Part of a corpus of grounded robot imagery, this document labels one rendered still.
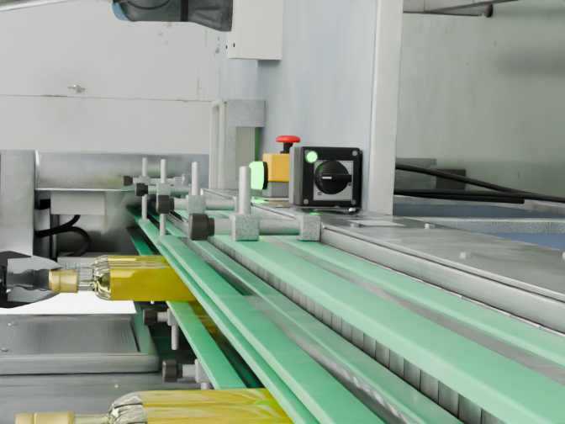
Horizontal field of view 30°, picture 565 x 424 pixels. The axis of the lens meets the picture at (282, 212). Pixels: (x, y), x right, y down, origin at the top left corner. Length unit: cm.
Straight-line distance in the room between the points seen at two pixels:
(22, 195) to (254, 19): 116
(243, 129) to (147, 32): 361
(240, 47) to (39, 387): 71
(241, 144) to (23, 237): 97
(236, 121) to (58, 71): 360
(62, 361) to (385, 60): 79
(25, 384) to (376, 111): 77
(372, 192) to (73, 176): 166
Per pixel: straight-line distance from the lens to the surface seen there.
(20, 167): 294
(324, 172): 136
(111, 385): 178
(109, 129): 569
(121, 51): 571
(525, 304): 58
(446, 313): 61
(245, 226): 103
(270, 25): 199
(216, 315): 119
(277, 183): 166
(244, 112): 215
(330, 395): 71
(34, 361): 182
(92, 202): 303
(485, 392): 41
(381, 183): 137
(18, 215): 294
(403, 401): 70
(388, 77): 136
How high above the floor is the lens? 111
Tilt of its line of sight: 11 degrees down
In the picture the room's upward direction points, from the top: 89 degrees counter-clockwise
